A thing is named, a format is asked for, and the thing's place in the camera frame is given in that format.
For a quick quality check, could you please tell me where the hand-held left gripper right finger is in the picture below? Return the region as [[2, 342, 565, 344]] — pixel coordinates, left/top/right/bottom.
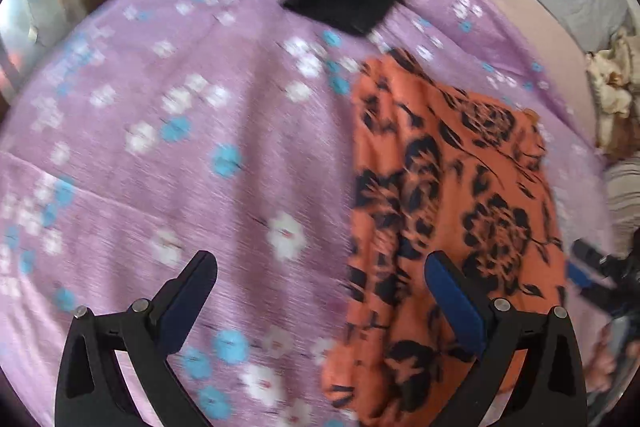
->
[[424, 250, 588, 427]]

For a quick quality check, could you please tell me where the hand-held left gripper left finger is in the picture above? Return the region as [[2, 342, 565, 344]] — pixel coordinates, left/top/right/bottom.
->
[[54, 250, 218, 427]]

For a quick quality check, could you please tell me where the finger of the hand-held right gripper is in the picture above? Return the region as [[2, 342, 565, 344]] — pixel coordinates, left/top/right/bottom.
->
[[567, 238, 616, 295]]

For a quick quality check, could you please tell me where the orange black floral garment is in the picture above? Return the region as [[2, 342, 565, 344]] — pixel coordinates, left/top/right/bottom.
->
[[320, 48, 568, 427]]

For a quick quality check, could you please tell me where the person's right hand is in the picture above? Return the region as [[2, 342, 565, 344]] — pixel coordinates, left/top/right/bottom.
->
[[586, 329, 623, 395]]

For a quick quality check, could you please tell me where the striped grey cloth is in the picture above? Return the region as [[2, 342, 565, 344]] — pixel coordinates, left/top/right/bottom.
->
[[602, 157, 640, 258]]

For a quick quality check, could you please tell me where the purple floral bedsheet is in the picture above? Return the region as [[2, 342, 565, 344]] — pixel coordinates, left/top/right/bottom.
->
[[0, 0, 621, 427]]

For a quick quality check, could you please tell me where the beige floral blanket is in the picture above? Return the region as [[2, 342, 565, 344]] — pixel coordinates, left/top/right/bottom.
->
[[585, 27, 640, 158]]

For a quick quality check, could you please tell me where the pink blanket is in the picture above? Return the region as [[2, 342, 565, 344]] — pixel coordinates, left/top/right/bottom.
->
[[415, 0, 598, 148]]

